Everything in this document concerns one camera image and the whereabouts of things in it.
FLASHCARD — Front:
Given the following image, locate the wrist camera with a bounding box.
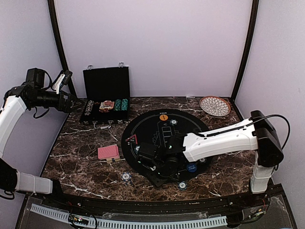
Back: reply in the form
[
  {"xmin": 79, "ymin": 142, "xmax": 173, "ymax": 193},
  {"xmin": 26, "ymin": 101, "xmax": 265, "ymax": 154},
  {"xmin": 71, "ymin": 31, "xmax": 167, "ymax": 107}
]
[
  {"xmin": 25, "ymin": 68, "xmax": 45, "ymax": 89},
  {"xmin": 136, "ymin": 142, "xmax": 159, "ymax": 164}
]

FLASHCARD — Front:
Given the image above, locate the teal and blue chip row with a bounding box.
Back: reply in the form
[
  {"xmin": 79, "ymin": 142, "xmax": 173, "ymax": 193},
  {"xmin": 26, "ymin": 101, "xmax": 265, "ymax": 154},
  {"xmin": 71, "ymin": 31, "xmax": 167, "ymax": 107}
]
[{"xmin": 121, "ymin": 99, "xmax": 129, "ymax": 111}]

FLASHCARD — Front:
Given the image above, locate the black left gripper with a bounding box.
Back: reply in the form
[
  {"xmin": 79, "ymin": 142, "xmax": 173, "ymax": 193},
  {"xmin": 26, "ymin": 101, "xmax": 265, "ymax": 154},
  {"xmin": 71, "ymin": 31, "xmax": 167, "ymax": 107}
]
[{"xmin": 30, "ymin": 88, "xmax": 84, "ymax": 113}]

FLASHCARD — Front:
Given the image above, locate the white slotted cable duct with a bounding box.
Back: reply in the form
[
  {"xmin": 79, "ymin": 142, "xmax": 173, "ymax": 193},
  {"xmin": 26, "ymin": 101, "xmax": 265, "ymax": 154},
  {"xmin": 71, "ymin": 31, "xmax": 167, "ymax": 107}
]
[{"xmin": 30, "ymin": 204, "xmax": 227, "ymax": 229}]

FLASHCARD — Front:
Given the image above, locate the green and blue chip row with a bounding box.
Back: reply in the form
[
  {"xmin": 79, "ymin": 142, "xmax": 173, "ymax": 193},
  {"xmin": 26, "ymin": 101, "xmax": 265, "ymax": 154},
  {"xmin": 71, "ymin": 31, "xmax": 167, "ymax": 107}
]
[{"xmin": 113, "ymin": 99, "xmax": 122, "ymax": 111}]

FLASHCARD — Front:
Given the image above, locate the black poker chip case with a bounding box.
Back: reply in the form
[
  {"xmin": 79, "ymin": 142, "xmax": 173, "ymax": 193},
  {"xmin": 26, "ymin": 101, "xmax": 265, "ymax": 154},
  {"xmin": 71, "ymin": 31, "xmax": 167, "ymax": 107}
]
[{"xmin": 80, "ymin": 66, "xmax": 131, "ymax": 125}]

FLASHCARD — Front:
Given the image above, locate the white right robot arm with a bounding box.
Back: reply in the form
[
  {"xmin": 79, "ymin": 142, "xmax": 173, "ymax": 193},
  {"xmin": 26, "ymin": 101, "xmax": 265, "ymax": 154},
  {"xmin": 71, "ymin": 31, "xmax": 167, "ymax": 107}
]
[{"xmin": 121, "ymin": 109, "xmax": 284, "ymax": 207}]

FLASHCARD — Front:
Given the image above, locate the clear round dealer button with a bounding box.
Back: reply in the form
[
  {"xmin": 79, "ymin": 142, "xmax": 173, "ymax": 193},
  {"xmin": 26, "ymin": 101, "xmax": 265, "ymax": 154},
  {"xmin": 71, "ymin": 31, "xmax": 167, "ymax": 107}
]
[{"xmin": 103, "ymin": 100, "xmax": 113, "ymax": 107}]

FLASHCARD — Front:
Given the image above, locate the gold card box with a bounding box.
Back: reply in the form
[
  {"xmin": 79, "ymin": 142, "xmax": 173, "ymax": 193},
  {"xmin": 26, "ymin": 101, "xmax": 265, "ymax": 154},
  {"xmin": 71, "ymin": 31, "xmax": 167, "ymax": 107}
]
[{"xmin": 106, "ymin": 145, "xmax": 122, "ymax": 163}]

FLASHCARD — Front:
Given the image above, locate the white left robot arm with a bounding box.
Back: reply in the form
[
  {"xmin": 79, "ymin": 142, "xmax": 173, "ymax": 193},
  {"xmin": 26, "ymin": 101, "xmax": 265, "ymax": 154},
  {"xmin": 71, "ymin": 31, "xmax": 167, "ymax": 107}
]
[{"xmin": 0, "ymin": 83, "xmax": 83, "ymax": 208}]

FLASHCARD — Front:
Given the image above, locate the black right frame post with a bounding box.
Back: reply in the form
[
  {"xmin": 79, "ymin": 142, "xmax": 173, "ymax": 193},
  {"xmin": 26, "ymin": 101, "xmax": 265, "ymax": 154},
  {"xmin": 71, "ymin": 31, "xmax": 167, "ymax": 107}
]
[{"xmin": 230, "ymin": 0, "xmax": 260, "ymax": 103}]

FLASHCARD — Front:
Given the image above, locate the round black poker mat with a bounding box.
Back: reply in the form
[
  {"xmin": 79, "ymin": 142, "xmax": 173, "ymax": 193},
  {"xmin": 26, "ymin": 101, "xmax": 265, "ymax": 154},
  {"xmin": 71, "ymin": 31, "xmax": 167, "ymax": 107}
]
[{"xmin": 121, "ymin": 109, "xmax": 212, "ymax": 182}]

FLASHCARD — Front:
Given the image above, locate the red card deck in case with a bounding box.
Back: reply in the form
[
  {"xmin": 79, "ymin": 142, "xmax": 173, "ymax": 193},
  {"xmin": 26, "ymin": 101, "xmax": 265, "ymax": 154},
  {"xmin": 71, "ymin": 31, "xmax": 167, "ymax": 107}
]
[{"xmin": 99, "ymin": 100, "xmax": 114, "ymax": 110}]

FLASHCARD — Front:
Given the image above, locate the blue round blind button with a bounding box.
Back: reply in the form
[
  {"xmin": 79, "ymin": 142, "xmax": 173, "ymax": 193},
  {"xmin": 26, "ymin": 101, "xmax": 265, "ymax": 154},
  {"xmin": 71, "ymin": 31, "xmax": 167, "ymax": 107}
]
[{"xmin": 186, "ymin": 163, "xmax": 197, "ymax": 173}]

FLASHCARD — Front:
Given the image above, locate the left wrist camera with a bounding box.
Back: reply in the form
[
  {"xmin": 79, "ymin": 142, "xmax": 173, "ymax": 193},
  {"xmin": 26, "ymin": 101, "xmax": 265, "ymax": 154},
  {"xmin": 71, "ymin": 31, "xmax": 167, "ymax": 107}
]
[{"xmin": 25, "ymin": 68, "xmax": 45, "ymax": 89}]

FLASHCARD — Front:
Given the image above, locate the red card deck on table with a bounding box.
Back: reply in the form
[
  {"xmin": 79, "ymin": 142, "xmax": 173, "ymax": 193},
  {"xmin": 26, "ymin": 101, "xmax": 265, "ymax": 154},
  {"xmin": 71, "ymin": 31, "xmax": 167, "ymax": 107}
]
[{"xmin": 98, "ymin": 145, "xmax": 120, "ymax": 160}]

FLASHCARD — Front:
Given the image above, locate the blue chip stack on table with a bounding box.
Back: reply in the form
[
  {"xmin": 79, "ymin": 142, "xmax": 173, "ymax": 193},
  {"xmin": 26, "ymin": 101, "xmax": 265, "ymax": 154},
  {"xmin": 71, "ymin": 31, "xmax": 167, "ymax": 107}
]
[{"xmin": 121, "ymin": 172, "xmax": 132, "ymax": 186}]

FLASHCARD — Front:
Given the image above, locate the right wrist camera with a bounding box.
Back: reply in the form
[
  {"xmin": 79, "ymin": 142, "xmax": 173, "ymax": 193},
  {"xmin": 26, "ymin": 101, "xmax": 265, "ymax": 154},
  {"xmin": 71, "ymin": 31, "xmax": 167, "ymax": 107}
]
[{"xmin": 136, "ymin": 142, "xmax": 159, "ymax": 164}]

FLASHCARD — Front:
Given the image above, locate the red triangular all-in marker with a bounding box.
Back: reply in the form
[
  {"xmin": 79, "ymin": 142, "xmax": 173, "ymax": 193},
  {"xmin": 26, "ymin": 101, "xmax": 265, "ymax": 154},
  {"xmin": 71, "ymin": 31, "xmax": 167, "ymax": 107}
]
[{"xmin": 125, "ymin": 134, "xmax": 138, "ymax": 145}]

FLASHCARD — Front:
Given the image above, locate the orange round blind button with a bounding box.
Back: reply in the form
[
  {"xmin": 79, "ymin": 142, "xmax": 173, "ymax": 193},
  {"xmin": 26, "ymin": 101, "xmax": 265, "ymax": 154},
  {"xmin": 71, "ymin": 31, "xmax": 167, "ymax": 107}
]
[{"xmin": 159, "ymin": 114, "xmax": 168, "ymax": 121}]

